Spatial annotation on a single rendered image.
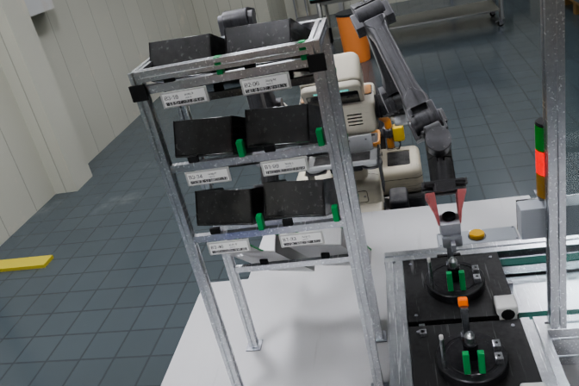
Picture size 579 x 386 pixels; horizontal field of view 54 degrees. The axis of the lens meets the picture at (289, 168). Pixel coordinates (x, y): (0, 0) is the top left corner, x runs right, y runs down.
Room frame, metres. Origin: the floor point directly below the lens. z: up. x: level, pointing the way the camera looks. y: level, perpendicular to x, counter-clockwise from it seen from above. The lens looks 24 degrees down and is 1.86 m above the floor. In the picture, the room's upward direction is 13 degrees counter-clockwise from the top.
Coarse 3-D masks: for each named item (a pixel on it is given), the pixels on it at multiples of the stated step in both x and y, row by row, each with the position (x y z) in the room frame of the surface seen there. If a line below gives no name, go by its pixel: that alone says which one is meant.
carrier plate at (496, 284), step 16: (464, 256) 1.21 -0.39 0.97; (480, 256) 1.19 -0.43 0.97; (496, 256) 1.18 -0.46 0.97; (416, 272) 1.19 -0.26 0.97; (496, 272) 1.12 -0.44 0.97; (416, 288) 1.13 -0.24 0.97; (496, 288) 1.06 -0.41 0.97; (416, 304) 1.07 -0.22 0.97; (432, 304) 1.06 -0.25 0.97; (448, 304) 1.04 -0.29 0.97; (480, 304) 1.02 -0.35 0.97; (416, 320) 1.02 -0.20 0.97; (432, 320) 1.01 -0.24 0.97; (448, 320) 1.00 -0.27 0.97; (480, 320) 0.98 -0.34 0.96; (496, 320) 0.97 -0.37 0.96
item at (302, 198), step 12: (276, 180) 1.11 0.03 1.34; (300, 180) 1.03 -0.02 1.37; (312, 180) 1.02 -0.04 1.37; (324, 180) 1.02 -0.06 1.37; (264, 192) 1.05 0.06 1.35; (276, 192) 1.04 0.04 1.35; (288, 192) 1.03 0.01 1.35; (300, 192) 1.02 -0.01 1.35; (312, 192) 1.01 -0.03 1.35; (324, 192) 1.00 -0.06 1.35; (276, 204) 1.03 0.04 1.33; (288, 204) 1.02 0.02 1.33; (300, 204) 1.01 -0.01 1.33; (312, 204) 1.00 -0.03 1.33; (324, 204) 0.99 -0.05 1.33; (276, 216) 1.02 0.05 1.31; (288, 216) 1.01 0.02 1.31; (300, 216) 1.00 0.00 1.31; (312, 216) 0.99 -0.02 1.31
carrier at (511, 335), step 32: (512, 320) 0.95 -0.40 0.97; (416, 352) 0.92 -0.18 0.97; (448, 352) 0.88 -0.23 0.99; (480, 352) 0.81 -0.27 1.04; (512, 352) 0.86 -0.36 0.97; (416, 384) 0.84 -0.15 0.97; (448, 384) 0.82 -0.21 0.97; (480, 384) 0.79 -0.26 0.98; (512, 384) 0.78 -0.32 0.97; (544, 384) 0.75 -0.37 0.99
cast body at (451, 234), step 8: (440, 216) 1.12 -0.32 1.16; (448, 216) 1.10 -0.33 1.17; (456, 216) 1.11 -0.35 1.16; (440, 224) 1.09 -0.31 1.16; (448, 224) 1.09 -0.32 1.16; (456, 224) 1.08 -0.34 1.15; (440, 232) 1.11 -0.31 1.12; (448, 232) 1.09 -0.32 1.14; (456, 232) 1.08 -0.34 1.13; (448, 240) 1.08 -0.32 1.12; (456, 240) 1.08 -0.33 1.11; (456, 248) 1.06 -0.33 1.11
